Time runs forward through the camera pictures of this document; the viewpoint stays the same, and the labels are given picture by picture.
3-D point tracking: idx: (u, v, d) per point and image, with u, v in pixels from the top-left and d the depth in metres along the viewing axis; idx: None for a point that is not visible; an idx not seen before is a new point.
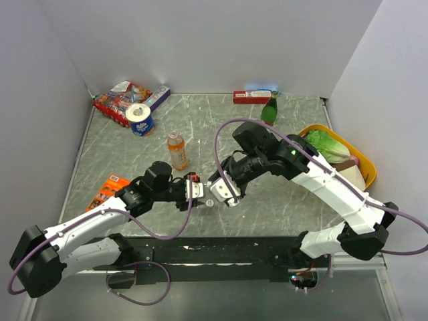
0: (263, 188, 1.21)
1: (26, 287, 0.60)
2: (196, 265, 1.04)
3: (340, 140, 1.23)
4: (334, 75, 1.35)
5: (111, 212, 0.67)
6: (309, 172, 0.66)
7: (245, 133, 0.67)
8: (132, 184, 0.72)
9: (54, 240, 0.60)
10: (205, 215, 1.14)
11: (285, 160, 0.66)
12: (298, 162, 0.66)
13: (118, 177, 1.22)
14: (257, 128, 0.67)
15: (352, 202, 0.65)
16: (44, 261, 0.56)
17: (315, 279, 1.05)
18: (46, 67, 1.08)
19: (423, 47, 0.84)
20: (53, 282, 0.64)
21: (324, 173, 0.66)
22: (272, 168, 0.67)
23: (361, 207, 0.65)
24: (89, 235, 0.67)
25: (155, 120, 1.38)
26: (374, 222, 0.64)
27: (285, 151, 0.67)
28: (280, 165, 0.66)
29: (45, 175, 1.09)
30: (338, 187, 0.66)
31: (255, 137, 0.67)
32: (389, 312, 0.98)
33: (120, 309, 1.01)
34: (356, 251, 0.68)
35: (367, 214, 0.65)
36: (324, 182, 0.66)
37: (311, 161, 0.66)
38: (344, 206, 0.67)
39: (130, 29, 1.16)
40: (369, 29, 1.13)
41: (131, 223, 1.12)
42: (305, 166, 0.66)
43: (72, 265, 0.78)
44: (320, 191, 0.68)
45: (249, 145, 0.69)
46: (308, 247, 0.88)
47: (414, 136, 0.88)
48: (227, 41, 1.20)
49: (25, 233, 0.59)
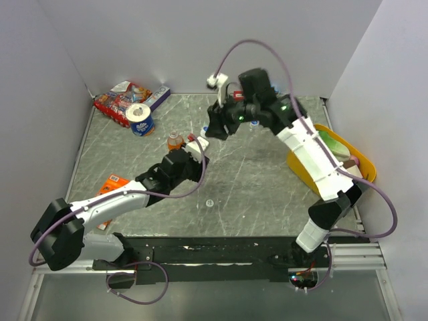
0: (263, 188, 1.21)
1: (46, 260, 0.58)
2: (196, 265, 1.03)
3: (340, 140, 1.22)
4: (334, 75, 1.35)
5: (132, 194, 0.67)
6: (293, 129, 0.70)
7: (251, 78, 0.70)
8: (150, 172, 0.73)
9: (79, 212, 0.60)
10: (205, 215, 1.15)
11: (275, 114, 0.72)
12: (285, 118, 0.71)
13: (118, 177, 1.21)
14: (262, 77, 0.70)
15: (323, 166, 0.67)
16: (69, 231, 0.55)
17: (314, 279, 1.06)
18: (46, 67, 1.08)
19: (422, 47, 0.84)
20: (71, 258, 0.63)
21: (306, 134, 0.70)
22: (261, 118, 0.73)
23: (332, 173, 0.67)
24: (110, 215, 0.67)
25: (155, 120, 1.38)
26: (339, 189, 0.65)
27: (277, 105, 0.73)
28: (269, 118, 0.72)
29: (45, 174, 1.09)
30: (313, 150, 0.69)
31: (258, 85, 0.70)
32: (389, 312, 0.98)
33: (119, 310, 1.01)
34: (322, 220, 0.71)
35: (335, 180, 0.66)
36: (303, 142, 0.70)
37: (299, 120, 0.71)
38: (316, 170, 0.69)
39: (130, 28, 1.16)
40: (369, 30, 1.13)
41: (132, 223, 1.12)
42: (289, 123, 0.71)
43: (86, 251, 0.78)
44: (299, 151, 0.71)
45: (249, 91, 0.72)
46: (301, 239, 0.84)
47: (413, 136, 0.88)
48: (228, 41, 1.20)
49: (51, 203, 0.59)
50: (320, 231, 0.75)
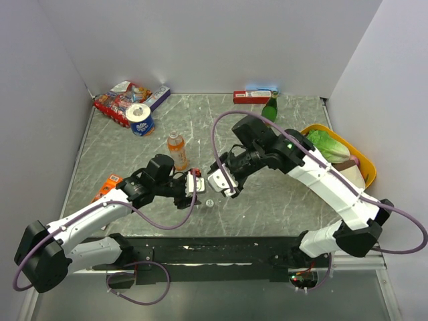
0: (263, 188, 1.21)
1: (33, 283, 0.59)
2: (196, 265, 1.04)
3: (340, 140, 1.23)
4: (334, 75, 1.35)
5: (113, 204, 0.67)
6: (305, 166, 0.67)
7: (245, 126, 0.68)
8: (133, 176, 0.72)
9: (57, 234, 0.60)
10: (204, 215, 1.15)
11: (281, 154, 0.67)
12: (294, 156, 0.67)
13: (118, 177, 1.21)
14: (255, 122, 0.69)
15: (346, 196, 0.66)
16: (49, 255, 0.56)
17: (315, 279, 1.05)
18: (46, 68, 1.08)
19: (422, 47, 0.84)
20: (59, 277, 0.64)
21: (319, 168, 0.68)
22: (268, 161, 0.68)
23: (356, 202, 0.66)
24: (91, 229, 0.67)
25: (155, 120, 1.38)
26: (368, 218, 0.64)
27: (281, 145, 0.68)
28: (277, 158, 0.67)
29: (45, 174, 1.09)
30: (332, 182, 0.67)
31: (253, 130, 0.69)
32: (389, 312, 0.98)
33: (120, 309, 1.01)
34: (349, 246, 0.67)
35: (361, 209, 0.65)
36: (319, 176, 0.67)
37: (307, 155, 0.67)
38: (339, 202, 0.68)
39: (130, 28, 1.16)
40: (369, 30, 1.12)
41: (131, 223, 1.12)
42: (301, 160, 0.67)
43: (76, 263, 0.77)
44: (315, 185, 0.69)
45: (247, 140, 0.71)
46: (307, 247, 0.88)
47: (413, 136, 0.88)
48: (227, 41, 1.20)
49: (27, 228, 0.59)
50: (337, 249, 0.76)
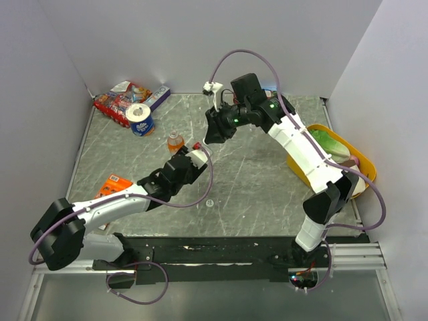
0: (263, 188, 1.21)
1: (45, 259, 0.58)
2: (196, 265, 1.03)
3: (340, 140, 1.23)
4: (334, 74, 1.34)
5: (134, 197, 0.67)
6: (281, 124, 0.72)
7: (241, 81, 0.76)
8: (152, 176, 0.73)
9: (81, 213, 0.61)
10: (205, 215, 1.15)
11: (263, 112, 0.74)
12: (273, 116, 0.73)
13: (118, 177, 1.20)
14: (251, 81, 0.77)
15: (311, 158, 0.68)
16: (70, 231, 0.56)
17: (314, 279, 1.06)
18: (45, 67, 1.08)
19: (422, 47, 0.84)
20: (69, 259, 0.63)
21: (293, 128, 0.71)
22: (251, 116, 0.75)
23: (320, 165, 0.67)
24: (109, 217, 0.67)
25: (155, 120, 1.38)
26: (328, 180, 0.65)
27: (265, 103, 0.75)
28: (257, 114, 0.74)
29: (45, 174, 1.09)
30: (302, 144, 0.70)
31: (247, 85, 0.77)
32: (389, 312, 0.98)
33: (119, 309, 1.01)
34: (316, 212, 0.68)
35: (324, 172, 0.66)
36: (291, 136, 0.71)
37: (287, 116, 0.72)
38: (305, 163, 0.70)
39: (129, 27, 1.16)
40: (369, 30, 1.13)
41: (132, 223, 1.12)
42: (278, 120, 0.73)
43: (85, 250, 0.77)
44: (289, 146, 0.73)
45: (240, 95, 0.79)
46: (301, 237, 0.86)
47: (412, 135, 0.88)
48: (228, 40, 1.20)
49: (55, 202, 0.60)
50: (315, 229, 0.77)
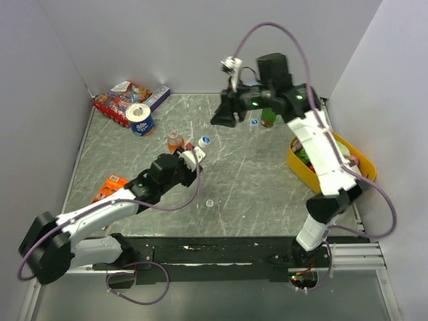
0: (263, 188, 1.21)
1: (35, 274, 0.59)
2: (196, 265, 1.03)
3: (340, 140, 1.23)
4: (334, 75, 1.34)
5: (121, 202, 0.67)
6: (304, 120, 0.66)
7: (269, 61, 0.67)
8: (140, 178, 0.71)
9: (65, 227, 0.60)
10: (205, 215, 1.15)
11: (289, 101, 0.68)
12: (299, 108, 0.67)
13: (118, 177, 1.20)
14: (279, 63, 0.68)
15: (328, 161, 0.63)
16: (55, 247, 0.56)
17: (314, 279, 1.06)
18: (45, 68, 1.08)
19: (423, 47, 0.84)
20: (61, 269, 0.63)
21: (316, 126, 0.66)
22: (274, 103, 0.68)
23: (335, 170, 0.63)
24: (97, 225, 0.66)
25: (155, 120, 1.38)
26: (340, 186, 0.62)
27: (292, 93, 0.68)
28: (282, 103, 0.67)
29: (45, 174, 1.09)
30: (322, 144, 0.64)
31: (275, 67, 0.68)
32: (388, 312, 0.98)
33: (119, 309, 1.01)
34: (321, 212, 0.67)
35: (337, 177, 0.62)
36: (313, 135, 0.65)
37: (313, 111, 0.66)
38: (319, 165, 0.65)
39: (130, 27, 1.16)
40: (369, 30, 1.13)
41: (131, 223, 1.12)
42: (303, 113, 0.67)
43: (78, 258, 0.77)
44: (305, 144, 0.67)
45: (265, 77, 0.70)
46: (302, 237, 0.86)
47: (413, 135, 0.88)
48: (228, 40, 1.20)
49: (37, 218, 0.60)
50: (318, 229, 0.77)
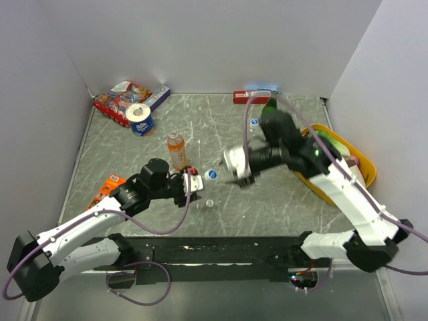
0: (263, 188, 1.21)
1: (23, 293, 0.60)
2: (196, 265, 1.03)
3: (340, 140, 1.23)
4: (334, 74, 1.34)
5: (105, 213, 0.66)
6: (329, 174, 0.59)
7: (274, 123, 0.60)
8: (128, 183, 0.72)
9: (47, 245, 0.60)
10: (205, 215, 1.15)
11: (306, 159, 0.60)
12: (320, 164, 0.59)
13: (118, 177, 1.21)
14: (286, 120, 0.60)
15: (366, 212, 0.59)
16: (37, 267, 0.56)
17: (315, 279, 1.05)
18: (45, 68, 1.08)
19: (423, 47, 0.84)
20: (51, 285, 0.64)
21: (344, 178, 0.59)
22: (291, 164, 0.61)
23: (375, 219, 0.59)
24: (82, 239, 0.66)
25: (155, 120, 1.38)
26: (385, 237, 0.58)
27: (307, 149, 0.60)
28: (300, 163, 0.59)
29: (45, 175, 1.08)
30: (355, 196, 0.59)
31: (282, 128, 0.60)
32: (388, 312, 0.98)
33: (119, 310, 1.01)
34: (362, 261, 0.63)
35: (379, 227, 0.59)
36: (342, 188, 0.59)
37: (334, 164, 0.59)
38: (357, 216, 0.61)
39: (129, 27, 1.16)
40: (369, 30, 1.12)
41: (131, 223, 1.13)
42: (326, 169, 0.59)
43: (69, 269, 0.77)
44: (336, 196, 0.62)
45: (273, 135, 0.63)
46: (309, 249, 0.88)
47: (412, 136, 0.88)
48: (227, 40, 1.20)
49: (17, 239, 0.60)
50: (342, 255, 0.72)
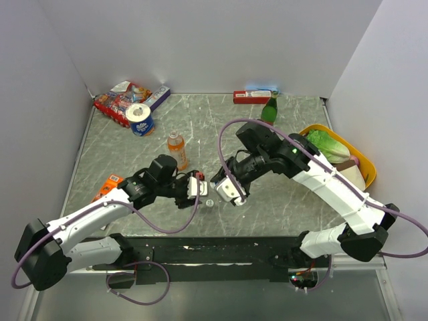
0: (264, 188, 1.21)
1: (31, 281, 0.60)
2: (196, 265, 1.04)
3: (340, 140, 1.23)
4: (334, 75, 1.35)
5: (114, 204, 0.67)
6: (309, 170, 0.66)
7: (249, 131, 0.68)
8: (135, 176, 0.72)
9: (57, 233, 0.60)
10: (205, 215, 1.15)
11: (287, 158, 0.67)
12: (299, 161, 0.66)
13: (118, 177, 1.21)
14: (259, 128, 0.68)
15: (352, 202, 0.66)
16: (47, 255, 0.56)
17: (314, 279, 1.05)
18: (45, 67, 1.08)
19: (423, 47, 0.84)
20: (58, 275, 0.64)
21: (324, 172, 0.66)
22: (273, 166, 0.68)
23: (361, 207, 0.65)
24: (91, 229, 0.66)
25: (155, 120, 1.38)
26: (373, 223, 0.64)
27: (286, 149, 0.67)
28: (281, 163, 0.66)
29: (45, 174, 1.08)
30: (337, 186, 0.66)
31: (257, 134, 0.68)
32: (388, 312, 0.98)
33: (119, 310, 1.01)
34: (356, 251, 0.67)
35: (366, 214, 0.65)
36: (324, 181, 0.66)
37: (312, 160, 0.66)
38: (344, 206, 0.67)
39: (129, 27, 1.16)
40: (369, 31, 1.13)
41: (131, 223, 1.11)
42: (306, 165, 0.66)
43: (75, 262, 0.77)
44: (320, 190, 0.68)
45: (252, 144, 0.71)
46: (307, 247, 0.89)
47: (412, 136, 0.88)
48: (228, 40, 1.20)
49: (28, 226, 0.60)
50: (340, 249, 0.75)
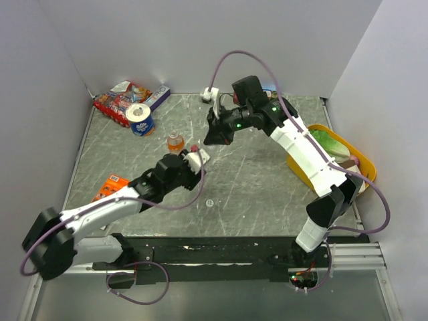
0: (264, 188, 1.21)
1: (37, 270, 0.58)
2: (196, 265, 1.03)
3: (340, 140, 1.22)
4: (334, 74, 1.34)
5: (125, 200, 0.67)
6: (283, 128, 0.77)
7: (243, 84, 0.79)
8: (144, 176, 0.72)
9: (69, 223, 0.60)
10: (205, 216, 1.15)
11: (266, 116, 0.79)
12: (276, 118, 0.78)
13: (118, 177, 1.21)
14: (253, 84, 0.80)
15: (315, 162, 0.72)
16: (60, 242, 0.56)
17: (314, 279, 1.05)
18: (45, 67, 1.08)
19: (422, 47, 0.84)
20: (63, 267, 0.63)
21: (296, 132, 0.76)
22: (254, 119, 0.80)
23: (324, 168, 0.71)
24: (101, 223, 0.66)
25: (155, 120, 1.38)
26: (332, 183, 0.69)
27: (268, 108, 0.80)
28: (261, 118, 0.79)
29: (45, 174, 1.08)
30: (304, 146, 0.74)
31: (249, 89, 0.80)
32: (388, 312, 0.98)
33: (118, 309, 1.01)
34: (323, 217, 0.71)
35: (327, 174, 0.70)
36: (294, 139, 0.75)
37: (289, 120, 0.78)
38: (309, 166, 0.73)
39: (129, 27, 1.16)
40: (369, 31, 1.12)
41: (132, 223, 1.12)
42: (281, 122, 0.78)
43: (75, 262, 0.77)
44: (292, 149, 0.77)
45: (243, 96, 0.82)
46: (302, 238, 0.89)
47: (412, 136, 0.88)
48: (228, 39, 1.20)
49: (41, 213, 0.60)
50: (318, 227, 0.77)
